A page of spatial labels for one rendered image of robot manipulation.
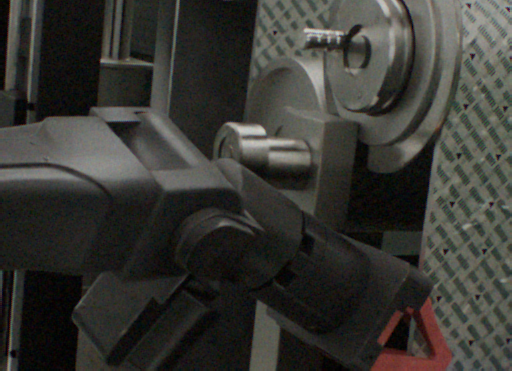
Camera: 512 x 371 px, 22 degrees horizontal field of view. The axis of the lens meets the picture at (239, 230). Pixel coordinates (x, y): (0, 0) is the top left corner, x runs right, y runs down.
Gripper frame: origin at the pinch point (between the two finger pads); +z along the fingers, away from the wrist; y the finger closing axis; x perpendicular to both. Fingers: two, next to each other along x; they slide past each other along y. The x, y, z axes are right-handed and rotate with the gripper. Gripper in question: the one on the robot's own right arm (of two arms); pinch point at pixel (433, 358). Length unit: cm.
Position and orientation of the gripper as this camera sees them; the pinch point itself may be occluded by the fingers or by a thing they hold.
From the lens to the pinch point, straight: 81.3
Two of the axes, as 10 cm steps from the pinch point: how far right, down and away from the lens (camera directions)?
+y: 4.6, 2.3, -8.6
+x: 5.3, -8.4, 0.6
